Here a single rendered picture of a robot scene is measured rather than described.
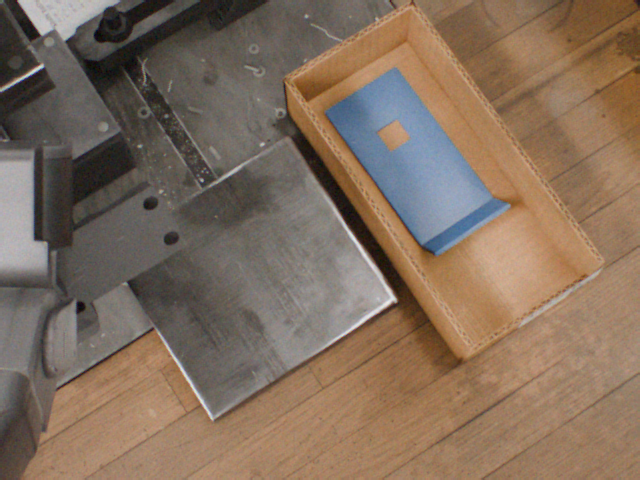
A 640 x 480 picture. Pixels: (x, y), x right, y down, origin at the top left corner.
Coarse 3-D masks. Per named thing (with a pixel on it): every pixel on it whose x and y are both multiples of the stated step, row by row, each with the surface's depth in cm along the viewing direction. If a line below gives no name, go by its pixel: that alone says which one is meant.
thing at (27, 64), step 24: (0, 0) 79; (0, 24) 78; (0, 48) 78; (24, 48) 78; (0, 72) 77; (24, 72) 77; (48, 72) 79; (0, 96) 78; (24, 96) 79; (0, 120) 80
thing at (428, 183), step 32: (352, 96) 101; (384, 96) 101; (416, 96) 101; (352, 128) 101; (416, 128) 101; (384, 160) 100; (416, 160) 100; (448, 160) 100; (384, 192) 99; (416, 192) 99; (448, 192) 99; (480, 192) 99; (416, 224) 98; (448, 224) 98; (480, 224) 96
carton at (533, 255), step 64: (320, 64) 96; (384, 64) 102; (448, 64) 96; (320, 128) 94; (384, 128) 101; (448, 128) 101; (512, 192) 99; (448, 256) 98; (512, 256) 98; (576, 256) 95; (448, 320) 91; (512, 320) 94
